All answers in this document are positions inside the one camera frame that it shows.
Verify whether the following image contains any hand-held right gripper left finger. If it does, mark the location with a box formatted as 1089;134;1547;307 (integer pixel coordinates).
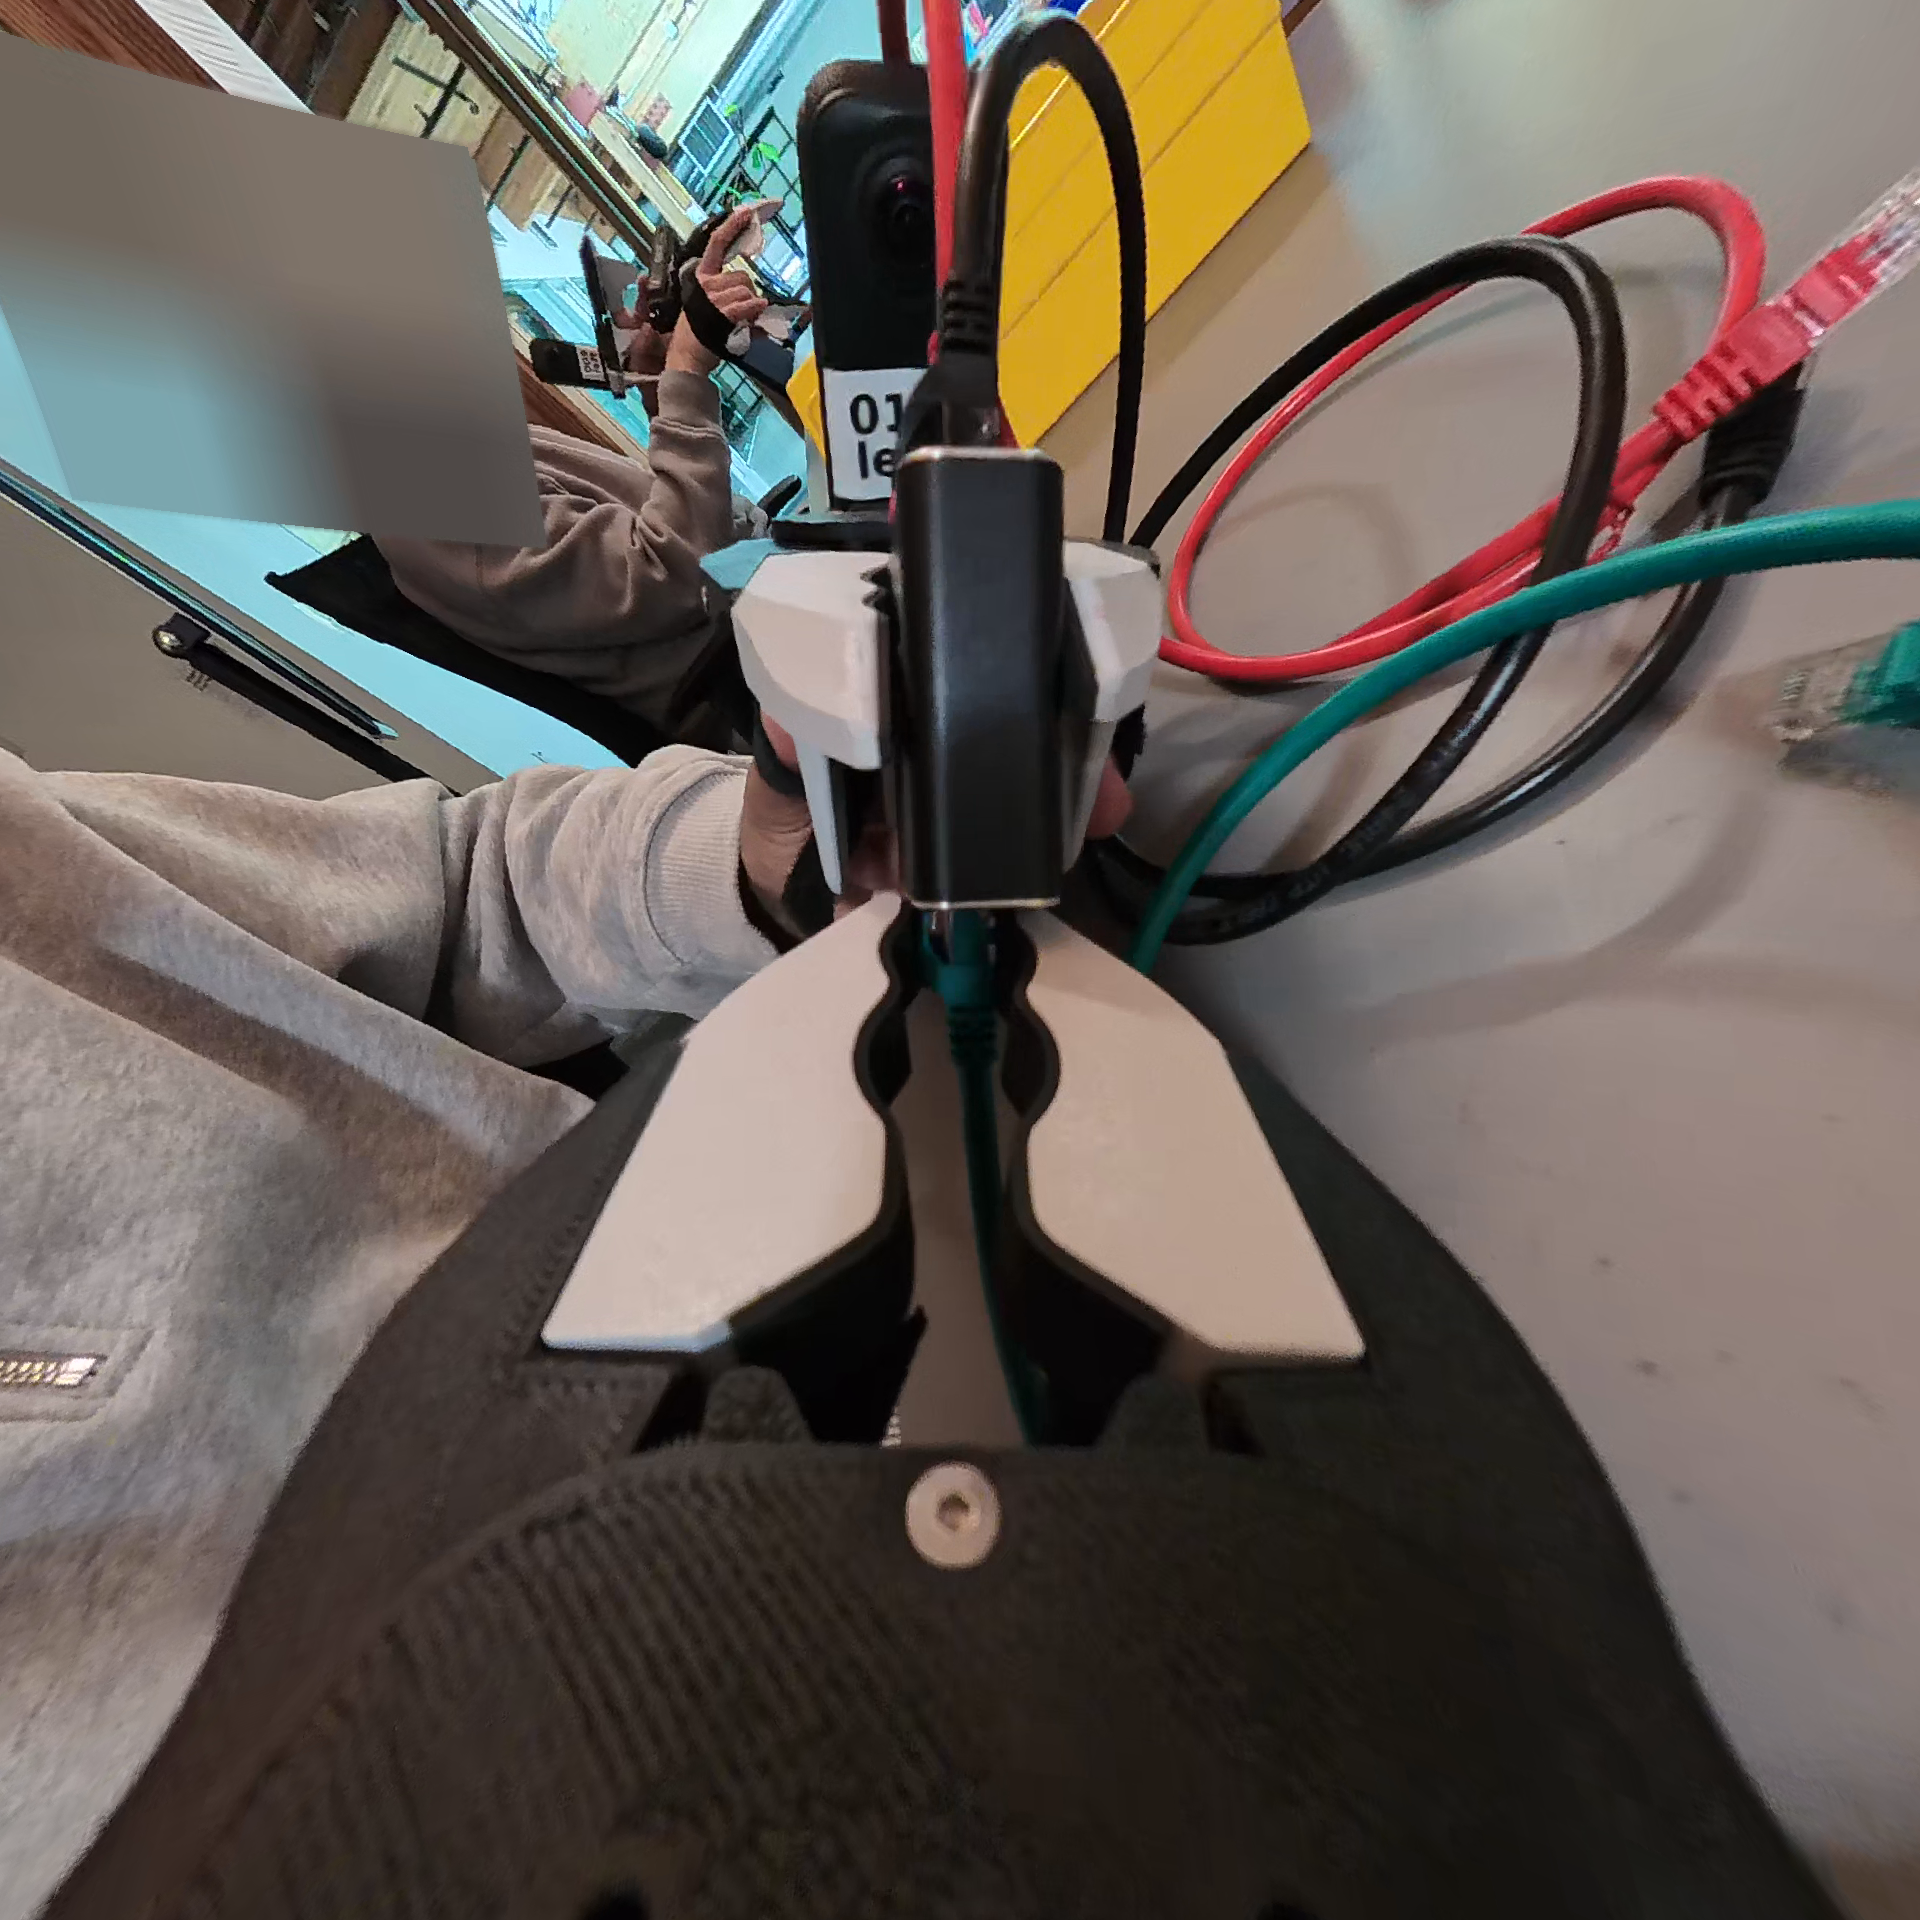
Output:
537;902;921;1441

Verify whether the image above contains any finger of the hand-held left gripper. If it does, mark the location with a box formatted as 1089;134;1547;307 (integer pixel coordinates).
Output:
1056;539;1167;879
730;551;903;889

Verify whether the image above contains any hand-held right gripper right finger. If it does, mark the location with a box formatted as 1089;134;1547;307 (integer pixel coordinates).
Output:
1013;907;1368;1444

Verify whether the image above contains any black network splitter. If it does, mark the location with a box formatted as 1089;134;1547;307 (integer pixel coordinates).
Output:
888;447;1071;909

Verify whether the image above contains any green ethernet cable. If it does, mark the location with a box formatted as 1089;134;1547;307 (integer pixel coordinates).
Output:
920;503;1920;1449

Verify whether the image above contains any black ethernet cable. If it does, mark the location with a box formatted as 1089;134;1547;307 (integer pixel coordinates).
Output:
915;11;1809;945

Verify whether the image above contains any red ethernet cable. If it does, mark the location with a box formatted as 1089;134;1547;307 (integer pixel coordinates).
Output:
877;0;1920;688

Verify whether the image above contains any person's left forearm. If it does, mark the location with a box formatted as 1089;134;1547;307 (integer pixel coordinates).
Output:
0;742;785;1081

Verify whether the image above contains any grey desk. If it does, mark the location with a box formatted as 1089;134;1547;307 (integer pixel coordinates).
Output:
1050;0;1920;1920

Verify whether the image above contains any person's left hand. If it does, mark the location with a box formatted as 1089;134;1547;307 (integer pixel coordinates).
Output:
737;710;909;951

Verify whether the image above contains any yellow plastic bin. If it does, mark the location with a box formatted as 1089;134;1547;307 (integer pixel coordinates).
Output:
997;0;1315;444

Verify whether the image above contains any person's grey sweatshirt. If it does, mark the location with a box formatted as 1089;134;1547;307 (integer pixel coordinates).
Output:
0;959;605;1920

